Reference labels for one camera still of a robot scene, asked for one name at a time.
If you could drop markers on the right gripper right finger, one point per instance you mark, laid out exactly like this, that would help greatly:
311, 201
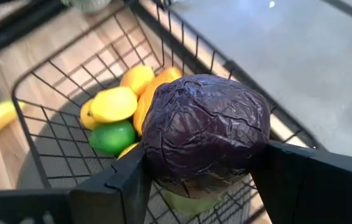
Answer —
319, 193

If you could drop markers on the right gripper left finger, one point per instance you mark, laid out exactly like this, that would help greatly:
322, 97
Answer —
70, 208

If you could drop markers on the yellow lemon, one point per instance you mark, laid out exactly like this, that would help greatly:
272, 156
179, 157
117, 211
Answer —
137, 79
127, 150
113, 104
86, 119

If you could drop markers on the green lime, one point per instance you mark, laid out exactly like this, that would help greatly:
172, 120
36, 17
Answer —
112, 137

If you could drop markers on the orange mango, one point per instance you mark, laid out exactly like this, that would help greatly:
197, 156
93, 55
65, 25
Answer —
143, 105

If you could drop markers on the green succulent in white pot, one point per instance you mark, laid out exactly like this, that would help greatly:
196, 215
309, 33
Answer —
86, 4

